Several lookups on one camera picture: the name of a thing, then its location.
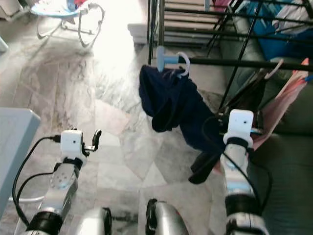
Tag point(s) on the baby bouncer seat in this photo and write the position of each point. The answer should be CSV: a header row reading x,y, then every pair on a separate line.
x,y
54,10

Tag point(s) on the white crumpled cloth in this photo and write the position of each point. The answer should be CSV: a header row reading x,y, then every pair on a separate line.
x,y
293,17

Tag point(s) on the black metal drying rack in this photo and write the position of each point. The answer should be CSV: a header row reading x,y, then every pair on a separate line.
x,y
249,62

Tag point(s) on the white box appliance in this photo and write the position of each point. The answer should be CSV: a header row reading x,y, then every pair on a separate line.
x,y
10,7

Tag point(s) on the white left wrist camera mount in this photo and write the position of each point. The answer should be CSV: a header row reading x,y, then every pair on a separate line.
x,y
72,143

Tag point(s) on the blue storage bag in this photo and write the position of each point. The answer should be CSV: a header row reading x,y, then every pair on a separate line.
x,y
283,46

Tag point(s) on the silver right robot leg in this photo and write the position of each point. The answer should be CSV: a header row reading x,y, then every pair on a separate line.
x,y
171,220

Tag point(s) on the light blue rail end cap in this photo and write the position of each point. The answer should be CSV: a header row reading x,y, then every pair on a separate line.
x,y
161,58

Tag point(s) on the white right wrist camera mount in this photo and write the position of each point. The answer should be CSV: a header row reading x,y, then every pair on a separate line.
x,y
240,125

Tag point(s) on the silver robot leg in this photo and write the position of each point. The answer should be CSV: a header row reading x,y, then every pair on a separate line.
x,y
93,223
171,220

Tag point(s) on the pink garment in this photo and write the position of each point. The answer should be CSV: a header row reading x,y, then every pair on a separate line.
x,y
283,95

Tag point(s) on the blue clothes hanger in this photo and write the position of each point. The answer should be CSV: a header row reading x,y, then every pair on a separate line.
x,y
309,77

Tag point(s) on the silver left robot leg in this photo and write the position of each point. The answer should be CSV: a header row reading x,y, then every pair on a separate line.
x,y
93,223

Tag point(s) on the grey-green leather sofa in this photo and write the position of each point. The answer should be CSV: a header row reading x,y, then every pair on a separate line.
x,y
288,196

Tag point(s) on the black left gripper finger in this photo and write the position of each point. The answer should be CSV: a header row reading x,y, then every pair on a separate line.
x,y
97,138

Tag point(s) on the white clothes hanger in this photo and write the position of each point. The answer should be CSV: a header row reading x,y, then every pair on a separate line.
x,y
189,63

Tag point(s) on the white slatted wooden rack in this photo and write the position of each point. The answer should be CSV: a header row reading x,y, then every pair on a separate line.
x,y
181,19

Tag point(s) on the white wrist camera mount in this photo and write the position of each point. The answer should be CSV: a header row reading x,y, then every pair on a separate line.
x,y
72,143
240,125

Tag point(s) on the dark navy garment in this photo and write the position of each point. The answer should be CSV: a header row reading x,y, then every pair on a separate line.
x,y
171,103

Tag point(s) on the pink striped cloth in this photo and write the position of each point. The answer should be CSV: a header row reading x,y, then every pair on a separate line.
x,y
221,4

